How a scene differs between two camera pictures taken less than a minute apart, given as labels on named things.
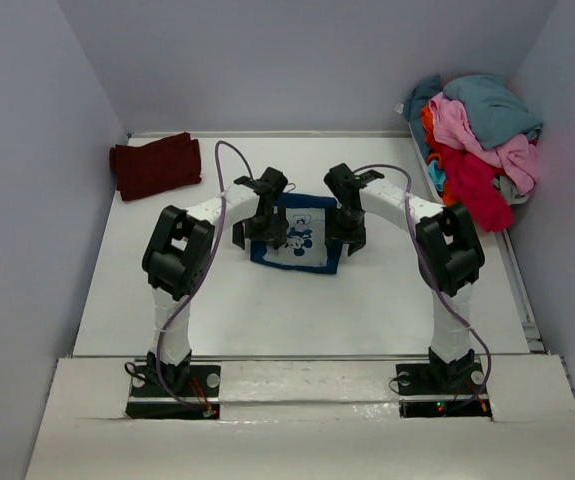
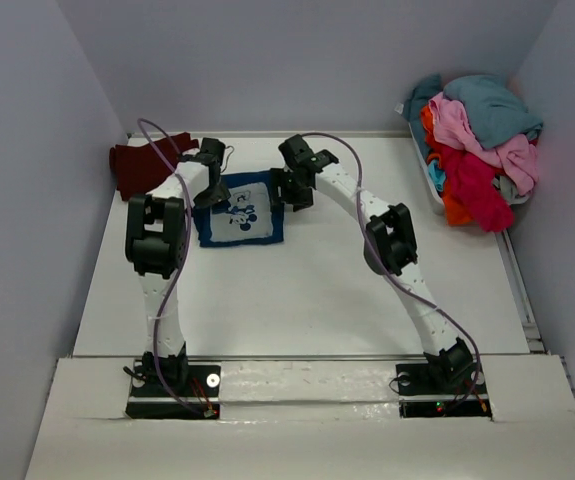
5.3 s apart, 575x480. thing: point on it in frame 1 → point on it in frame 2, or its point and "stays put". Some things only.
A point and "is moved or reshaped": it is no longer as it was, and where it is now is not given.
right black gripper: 356,238 → 278,177
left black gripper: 274,234 → 218,195
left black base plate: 193,393 stays put
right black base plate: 459,394 stays put
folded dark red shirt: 168,164 stays put
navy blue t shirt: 308,247 is moved or reshaped
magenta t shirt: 474,186 stays put
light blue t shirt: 438,175 stays put
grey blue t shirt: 496,114 stays put
